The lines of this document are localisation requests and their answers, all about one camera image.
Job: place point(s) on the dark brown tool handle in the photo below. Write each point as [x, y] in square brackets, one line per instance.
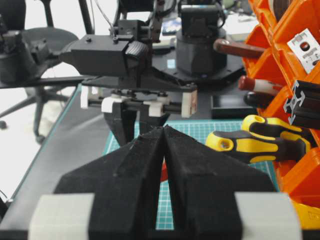
[258, 99]

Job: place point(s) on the black office chair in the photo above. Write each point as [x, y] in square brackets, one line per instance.
[26, 54]

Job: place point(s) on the black aluminium extrusion front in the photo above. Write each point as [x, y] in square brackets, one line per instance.
[304, 106]

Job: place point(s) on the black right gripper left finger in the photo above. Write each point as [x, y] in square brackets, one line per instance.
[125, 184]

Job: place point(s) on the silver corner bracket right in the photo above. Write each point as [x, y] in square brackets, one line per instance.
[306, 49]

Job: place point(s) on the brown wooden tool handle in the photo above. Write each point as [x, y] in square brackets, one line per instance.
[240, 49]

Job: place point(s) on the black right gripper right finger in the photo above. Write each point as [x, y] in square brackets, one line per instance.
[202, 184]

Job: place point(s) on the orange container rack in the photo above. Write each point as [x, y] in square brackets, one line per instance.
[278, 64]

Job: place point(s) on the large yellow black screwdriver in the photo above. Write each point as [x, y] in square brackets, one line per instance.
[249, 147]

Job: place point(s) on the red white tool handle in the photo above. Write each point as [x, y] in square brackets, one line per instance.
[246, 83]

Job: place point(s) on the small yellow black screwdriver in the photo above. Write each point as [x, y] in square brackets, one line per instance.
[268, 126]

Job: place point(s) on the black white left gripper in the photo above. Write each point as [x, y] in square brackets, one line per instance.
[123, 63]

